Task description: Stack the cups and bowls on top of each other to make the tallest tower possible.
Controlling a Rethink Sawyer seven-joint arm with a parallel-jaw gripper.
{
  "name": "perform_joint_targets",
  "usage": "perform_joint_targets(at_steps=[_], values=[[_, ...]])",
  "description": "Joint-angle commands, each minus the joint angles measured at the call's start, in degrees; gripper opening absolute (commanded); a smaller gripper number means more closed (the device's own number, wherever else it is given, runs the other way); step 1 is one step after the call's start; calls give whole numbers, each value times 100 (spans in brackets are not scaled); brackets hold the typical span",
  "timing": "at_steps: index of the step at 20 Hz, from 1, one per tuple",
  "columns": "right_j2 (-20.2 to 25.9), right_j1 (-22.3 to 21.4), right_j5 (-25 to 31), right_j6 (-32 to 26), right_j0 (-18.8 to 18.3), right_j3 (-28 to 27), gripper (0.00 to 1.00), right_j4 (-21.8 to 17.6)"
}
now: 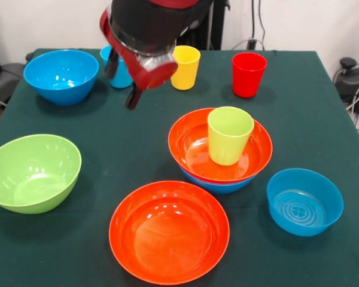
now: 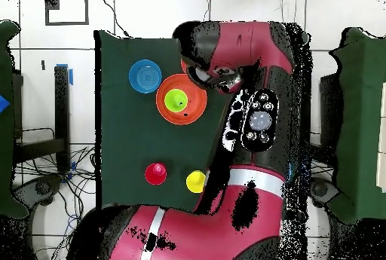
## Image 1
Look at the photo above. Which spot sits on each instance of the green bowl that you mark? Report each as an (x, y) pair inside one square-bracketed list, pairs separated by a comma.
[(30, 179)]

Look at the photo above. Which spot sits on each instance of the red cup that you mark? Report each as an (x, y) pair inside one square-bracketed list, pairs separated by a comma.
[(248, 77)]

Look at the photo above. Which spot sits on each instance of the lime green cup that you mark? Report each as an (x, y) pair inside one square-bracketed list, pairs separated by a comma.
[(227, 143)]

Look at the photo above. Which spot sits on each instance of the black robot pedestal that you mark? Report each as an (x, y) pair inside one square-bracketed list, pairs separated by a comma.
[(215, 24)]

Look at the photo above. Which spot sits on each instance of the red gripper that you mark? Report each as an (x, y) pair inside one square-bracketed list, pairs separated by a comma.
[(154, 77)]

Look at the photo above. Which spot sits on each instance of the large blue bowl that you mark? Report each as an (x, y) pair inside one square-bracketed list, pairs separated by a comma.
[(61, 71), (224, 186)]

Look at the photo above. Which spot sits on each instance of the yellow cup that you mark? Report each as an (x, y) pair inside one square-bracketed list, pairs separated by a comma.
[(187, 74)]

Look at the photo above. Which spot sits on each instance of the orange bowl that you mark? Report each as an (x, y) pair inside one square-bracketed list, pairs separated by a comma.
[(167, 239), (191, 149)]

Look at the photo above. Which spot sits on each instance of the light blue cup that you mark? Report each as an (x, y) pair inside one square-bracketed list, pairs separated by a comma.
[(121, 77)]

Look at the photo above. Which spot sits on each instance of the small blue bowl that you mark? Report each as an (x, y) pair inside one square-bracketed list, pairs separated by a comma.
[(305, 206)]

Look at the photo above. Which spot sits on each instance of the dark green tablecloth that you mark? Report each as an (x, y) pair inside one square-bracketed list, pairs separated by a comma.
[(122, 134)]

